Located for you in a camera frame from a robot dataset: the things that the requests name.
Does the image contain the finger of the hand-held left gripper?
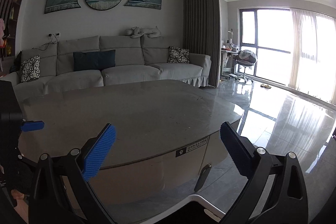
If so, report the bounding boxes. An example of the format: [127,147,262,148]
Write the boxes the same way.
[22,121,45,132]

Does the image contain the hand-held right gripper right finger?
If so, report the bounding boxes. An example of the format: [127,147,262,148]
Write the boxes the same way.
[219,122,308,224]

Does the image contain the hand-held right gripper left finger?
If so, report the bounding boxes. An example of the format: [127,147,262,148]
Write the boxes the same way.
[29,123,116,224]

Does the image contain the person's left hand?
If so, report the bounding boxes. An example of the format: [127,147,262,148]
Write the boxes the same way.
[11,189,26,201]

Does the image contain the floral black white cushion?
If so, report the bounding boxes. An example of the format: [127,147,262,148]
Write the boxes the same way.
[168,46,190,64]
[20,55,41,83]

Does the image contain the grey fabric sofa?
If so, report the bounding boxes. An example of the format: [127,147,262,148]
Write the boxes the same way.
[1,35,212,102]

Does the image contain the teal cushion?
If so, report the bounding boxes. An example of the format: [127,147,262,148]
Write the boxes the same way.
[73,49,116,72]

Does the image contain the swivel chair with clothes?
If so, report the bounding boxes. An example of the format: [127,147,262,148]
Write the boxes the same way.
[234,49,258,83]

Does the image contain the cluttered white desk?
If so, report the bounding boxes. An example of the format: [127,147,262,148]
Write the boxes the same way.
[220,28,240,80]

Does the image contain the pink toy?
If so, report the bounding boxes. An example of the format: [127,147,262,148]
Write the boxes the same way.
[0,18,6,46]

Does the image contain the large balcony window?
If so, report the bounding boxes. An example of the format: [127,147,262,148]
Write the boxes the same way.
[238,7,336,107]

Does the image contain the grey brown curtain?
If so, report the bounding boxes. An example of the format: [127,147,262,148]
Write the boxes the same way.
[182,0,221,88]

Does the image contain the sheer white curtain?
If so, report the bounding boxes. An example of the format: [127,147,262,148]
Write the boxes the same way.
[288,7,336,107]

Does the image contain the white plush toy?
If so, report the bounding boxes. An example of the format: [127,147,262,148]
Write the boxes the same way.
[125,26,161,38]

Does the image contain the black charger cable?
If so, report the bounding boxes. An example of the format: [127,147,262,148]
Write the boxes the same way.
[39,33,59,52]

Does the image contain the wooden wall shelf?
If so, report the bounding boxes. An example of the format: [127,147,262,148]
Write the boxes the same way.
[0,0,26,79]

